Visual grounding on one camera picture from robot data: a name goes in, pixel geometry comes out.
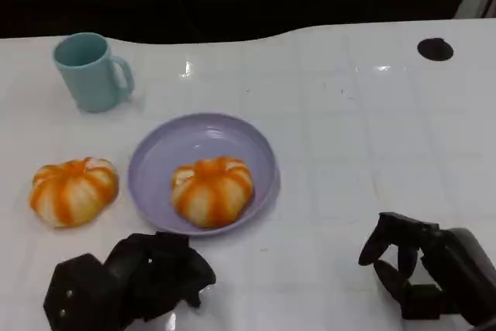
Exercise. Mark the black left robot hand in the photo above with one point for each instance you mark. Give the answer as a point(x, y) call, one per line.
point(159, 273)

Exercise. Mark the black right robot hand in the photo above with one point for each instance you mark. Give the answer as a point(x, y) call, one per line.
point(453, 273)

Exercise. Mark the orange and white bread roll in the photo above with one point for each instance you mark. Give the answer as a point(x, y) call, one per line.
point(73, 193)
point(213, 191)

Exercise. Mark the lilac plate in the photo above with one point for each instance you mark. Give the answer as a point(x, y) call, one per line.
point(155, 160)

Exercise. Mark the pale green mug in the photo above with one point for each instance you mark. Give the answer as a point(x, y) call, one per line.
point(91, 83)

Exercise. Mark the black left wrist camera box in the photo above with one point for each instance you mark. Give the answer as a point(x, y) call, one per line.
point(81, 292)

